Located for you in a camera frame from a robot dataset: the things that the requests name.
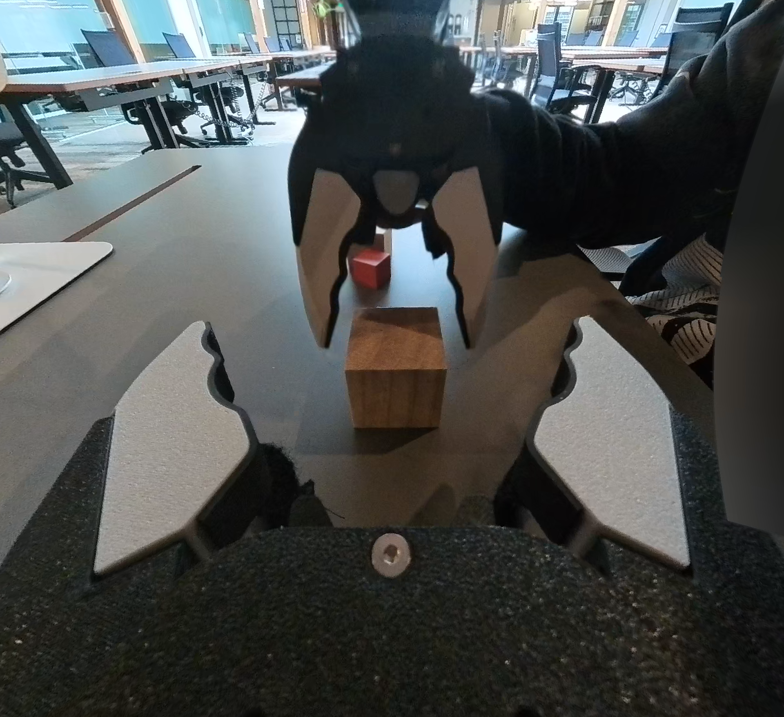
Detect person's printed shirt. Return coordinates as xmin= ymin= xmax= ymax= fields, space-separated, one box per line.
xmin=631 ymin=237 xmax=726 ymax=390

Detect white document stand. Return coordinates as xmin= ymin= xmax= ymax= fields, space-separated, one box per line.
xmin=0 ymin=240 xmax=115 ymax=333

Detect small red cube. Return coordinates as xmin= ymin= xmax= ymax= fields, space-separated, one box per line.
xmin=350 ymin=248 xmax=394 ymax=292

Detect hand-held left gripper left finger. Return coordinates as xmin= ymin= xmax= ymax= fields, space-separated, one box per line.
xmin=94 ymin=321 xmax=285 ymax=577

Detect wooden office table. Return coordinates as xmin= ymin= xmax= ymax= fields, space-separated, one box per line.
xmin=0 ymin=50 xmax=332 ymax=189
xmin=272 ymin=56 xmax=338 ymax=99

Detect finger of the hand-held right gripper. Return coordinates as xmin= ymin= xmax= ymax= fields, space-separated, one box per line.
xmin=421 ymin=163 xmax=502 ymax=350
xmin=296 ymin=166 xmax=378 ymax=349

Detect person's right forearm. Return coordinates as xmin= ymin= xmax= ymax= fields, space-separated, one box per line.
xmin=478 ymin=0 xmax=784 ymax=255

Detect large wooden cube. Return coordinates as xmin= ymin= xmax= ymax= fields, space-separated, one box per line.
xmin=345 ymin=307 xmax=449 ymax=430

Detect black office chair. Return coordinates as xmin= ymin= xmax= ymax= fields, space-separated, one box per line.
xmin=582 ymin=242 xmax=668 ymax=283

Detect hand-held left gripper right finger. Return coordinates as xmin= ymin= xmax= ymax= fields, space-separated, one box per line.
xmin=493 ymin=316 xmax=692 ymax=571

